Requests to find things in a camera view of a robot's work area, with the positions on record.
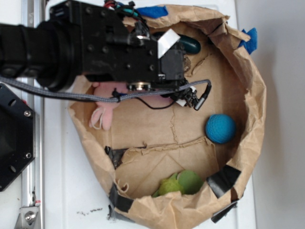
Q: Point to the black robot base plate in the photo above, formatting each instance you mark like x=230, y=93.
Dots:
x=16, y=136

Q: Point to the pink plush bunny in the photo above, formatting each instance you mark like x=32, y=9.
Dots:
x=101, y=117

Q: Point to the green plush toy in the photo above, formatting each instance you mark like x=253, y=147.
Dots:
x=187, y=182

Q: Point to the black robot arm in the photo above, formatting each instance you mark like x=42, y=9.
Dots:
x=33, y=52

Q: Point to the metal corner bracket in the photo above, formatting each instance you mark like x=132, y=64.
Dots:
x=28, y=218

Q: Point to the blue dimpled ball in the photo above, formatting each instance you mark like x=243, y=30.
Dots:
x=220, y=128

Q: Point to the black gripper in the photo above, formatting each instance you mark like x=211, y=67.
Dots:
x=94, y=42

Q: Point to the blue tape piece top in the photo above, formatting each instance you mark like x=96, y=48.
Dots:
x=153, y=11

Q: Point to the aluminium extrusion rail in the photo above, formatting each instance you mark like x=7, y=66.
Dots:
x=32, y=13

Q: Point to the dark green oblong object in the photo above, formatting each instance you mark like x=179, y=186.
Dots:
x=170, y=41

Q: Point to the brown paper bag bin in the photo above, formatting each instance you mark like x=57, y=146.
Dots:
x=144, y=146

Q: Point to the brown rough rock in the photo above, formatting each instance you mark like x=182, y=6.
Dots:
x=186, y=66

